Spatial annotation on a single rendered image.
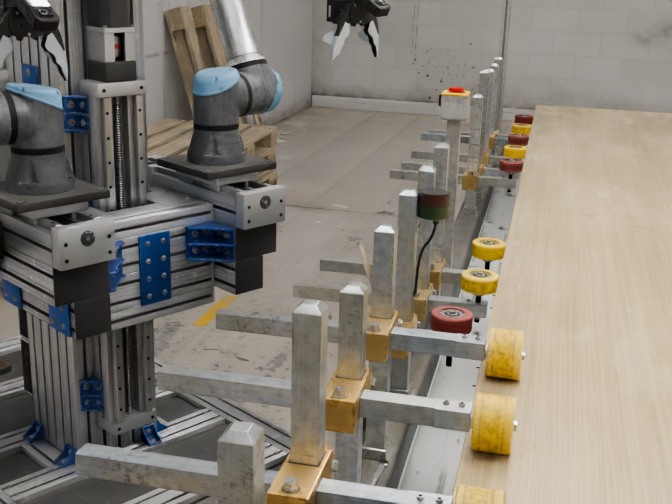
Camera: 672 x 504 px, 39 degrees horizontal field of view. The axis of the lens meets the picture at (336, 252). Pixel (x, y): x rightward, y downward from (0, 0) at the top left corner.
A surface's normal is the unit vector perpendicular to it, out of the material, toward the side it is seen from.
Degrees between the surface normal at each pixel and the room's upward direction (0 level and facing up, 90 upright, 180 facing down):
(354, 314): 90
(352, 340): 90
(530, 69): 90
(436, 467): 0
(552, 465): 0
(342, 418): 90
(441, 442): 0
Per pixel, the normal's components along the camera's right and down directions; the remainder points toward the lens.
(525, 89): -0.27, 0.29
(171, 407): 0.03, -0.95
